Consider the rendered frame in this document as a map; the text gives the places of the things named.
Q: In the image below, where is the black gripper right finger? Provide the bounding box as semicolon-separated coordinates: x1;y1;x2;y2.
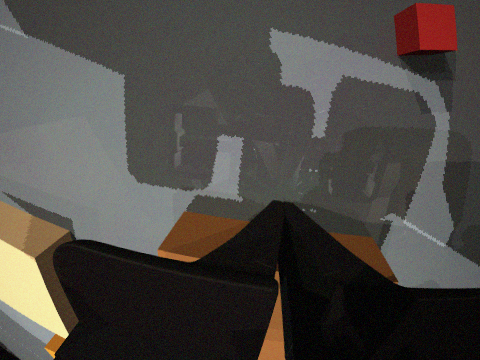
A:
277;201;480;360

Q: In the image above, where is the red cube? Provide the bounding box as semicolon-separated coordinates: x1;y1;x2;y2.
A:
393;3;457;56

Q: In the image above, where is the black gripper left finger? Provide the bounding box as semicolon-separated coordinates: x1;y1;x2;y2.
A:
52;200;285;360

